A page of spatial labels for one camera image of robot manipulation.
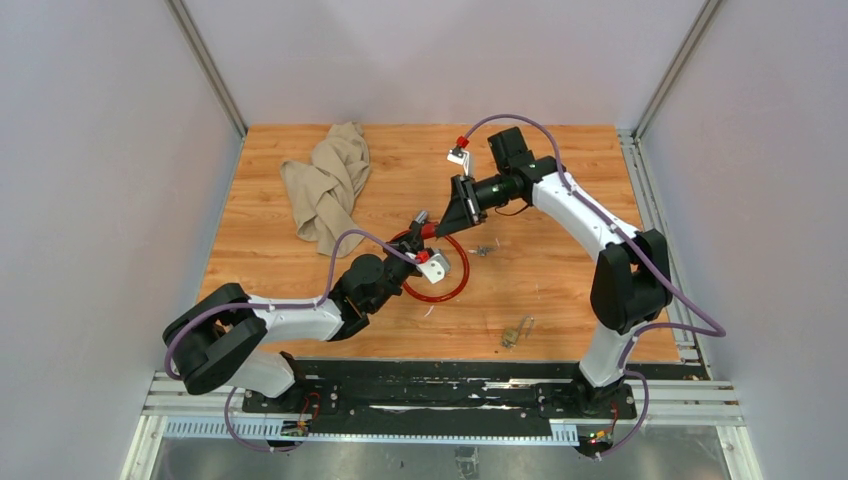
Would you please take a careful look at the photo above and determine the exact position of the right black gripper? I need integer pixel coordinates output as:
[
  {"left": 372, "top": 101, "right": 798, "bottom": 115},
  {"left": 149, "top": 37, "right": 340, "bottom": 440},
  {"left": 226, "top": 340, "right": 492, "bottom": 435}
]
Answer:
[{"left": 435, "top": 172, "right": 515, "bottom": 239}]

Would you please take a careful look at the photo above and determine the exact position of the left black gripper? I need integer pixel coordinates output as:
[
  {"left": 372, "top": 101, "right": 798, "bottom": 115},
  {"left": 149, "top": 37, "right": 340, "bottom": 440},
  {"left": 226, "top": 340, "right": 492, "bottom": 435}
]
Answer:
[{"left": 368, "top": 226, "right": 425, "bottom": 314}]

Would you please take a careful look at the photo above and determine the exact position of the red cable lock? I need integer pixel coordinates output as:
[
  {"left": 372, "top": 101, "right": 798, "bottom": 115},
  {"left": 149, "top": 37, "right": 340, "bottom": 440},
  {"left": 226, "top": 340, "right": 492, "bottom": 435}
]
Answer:
[{"left": 390, "top": 210, "right": 472, "bottom": 304}]

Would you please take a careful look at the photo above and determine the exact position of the silver key with ring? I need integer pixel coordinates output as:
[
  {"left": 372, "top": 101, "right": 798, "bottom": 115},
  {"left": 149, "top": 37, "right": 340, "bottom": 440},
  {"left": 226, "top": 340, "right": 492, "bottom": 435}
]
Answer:
[{"left": 468, "top": 245, "right": 498, "bottom": 257}]

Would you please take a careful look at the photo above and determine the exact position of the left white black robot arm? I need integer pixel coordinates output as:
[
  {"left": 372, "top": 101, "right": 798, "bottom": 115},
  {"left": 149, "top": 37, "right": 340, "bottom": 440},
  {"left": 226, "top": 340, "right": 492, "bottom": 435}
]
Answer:
[{"left": 162, "top": 220, "right": 449, "bottom": 413}]

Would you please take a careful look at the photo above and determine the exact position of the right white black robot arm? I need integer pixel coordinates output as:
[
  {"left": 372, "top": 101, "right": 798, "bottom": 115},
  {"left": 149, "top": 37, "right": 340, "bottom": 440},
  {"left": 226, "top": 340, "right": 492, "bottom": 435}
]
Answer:
[{"left": 436, "top": 127, "right": 672, "bottom": 417}]

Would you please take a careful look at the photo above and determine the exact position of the beige cloth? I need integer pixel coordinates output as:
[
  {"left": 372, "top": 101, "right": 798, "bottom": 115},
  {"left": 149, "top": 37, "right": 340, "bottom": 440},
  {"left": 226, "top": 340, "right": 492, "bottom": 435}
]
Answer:
[{"left": 279, "top": 122, "right": 371, "bottom": 258}]

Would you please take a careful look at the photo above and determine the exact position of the brass padlock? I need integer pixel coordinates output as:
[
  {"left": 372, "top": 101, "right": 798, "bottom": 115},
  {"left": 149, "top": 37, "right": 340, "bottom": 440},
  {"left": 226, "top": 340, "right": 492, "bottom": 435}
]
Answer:
[{"left": 501, "top": 315, "right": 535, "bottom": 349}]

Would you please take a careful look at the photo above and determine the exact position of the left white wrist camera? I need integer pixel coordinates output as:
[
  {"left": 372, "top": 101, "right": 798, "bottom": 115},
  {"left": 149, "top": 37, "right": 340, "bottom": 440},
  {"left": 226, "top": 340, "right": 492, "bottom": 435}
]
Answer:
[{"left": 414, "top": 248, "right": 451, "bottom": 284}]

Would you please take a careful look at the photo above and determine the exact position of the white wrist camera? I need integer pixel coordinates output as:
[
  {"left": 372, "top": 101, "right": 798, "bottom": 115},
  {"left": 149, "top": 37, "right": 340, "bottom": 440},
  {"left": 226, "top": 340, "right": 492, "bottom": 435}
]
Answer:
[
  {"left": 446, "top": 136, "right": 474, "bottom": 177},
  {"left": 414, "top": 248, "right": 451, "bottom": 284}
]

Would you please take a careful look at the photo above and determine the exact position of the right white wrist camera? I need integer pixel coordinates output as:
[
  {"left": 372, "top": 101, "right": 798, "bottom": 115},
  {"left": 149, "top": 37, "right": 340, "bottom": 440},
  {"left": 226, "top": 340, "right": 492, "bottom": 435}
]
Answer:
[{"left": 446, "top": 136, "right": 474, "bottom": 177}]

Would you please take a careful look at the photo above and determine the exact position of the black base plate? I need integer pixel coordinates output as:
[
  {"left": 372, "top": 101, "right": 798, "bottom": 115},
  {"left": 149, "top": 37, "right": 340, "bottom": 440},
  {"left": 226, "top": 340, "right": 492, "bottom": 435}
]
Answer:
[{"left": 177, "top": 356, "right": 713, "bottom": 440}]

